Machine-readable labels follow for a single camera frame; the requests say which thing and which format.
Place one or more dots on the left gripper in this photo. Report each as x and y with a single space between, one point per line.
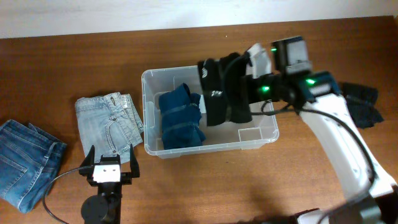
127 177

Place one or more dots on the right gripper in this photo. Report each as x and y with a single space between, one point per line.
247 83

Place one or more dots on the black garment with logo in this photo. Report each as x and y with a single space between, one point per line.
220 81

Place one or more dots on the light blue jeans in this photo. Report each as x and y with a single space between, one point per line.
110 123

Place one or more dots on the teal garment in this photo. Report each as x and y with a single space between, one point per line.
181 117

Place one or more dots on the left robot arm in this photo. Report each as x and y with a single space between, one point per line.
105 206

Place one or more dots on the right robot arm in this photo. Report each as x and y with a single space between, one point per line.
370 192

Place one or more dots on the clear plastic storage bin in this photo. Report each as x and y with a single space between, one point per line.
225 137

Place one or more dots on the white label in bin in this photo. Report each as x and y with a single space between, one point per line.
202 106

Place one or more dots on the dark blue folded jeans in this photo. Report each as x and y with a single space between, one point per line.
30 160

